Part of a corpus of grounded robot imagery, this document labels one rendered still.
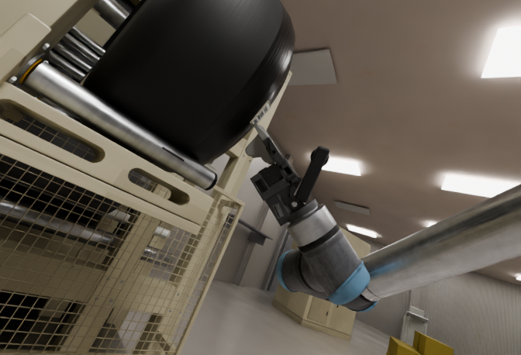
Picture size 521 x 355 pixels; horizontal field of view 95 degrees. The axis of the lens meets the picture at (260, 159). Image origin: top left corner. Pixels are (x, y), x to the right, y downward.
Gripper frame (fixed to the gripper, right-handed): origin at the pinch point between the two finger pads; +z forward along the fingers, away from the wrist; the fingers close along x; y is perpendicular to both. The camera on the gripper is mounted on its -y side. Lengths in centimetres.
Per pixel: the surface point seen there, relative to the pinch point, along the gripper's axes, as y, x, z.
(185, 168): 16.7, -6.0, -0.3
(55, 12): 17.5, -19.6, 30.2
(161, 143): 16.6, -10.3, 4.8
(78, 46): 34, 8, 56
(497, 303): -357, 1085, -795
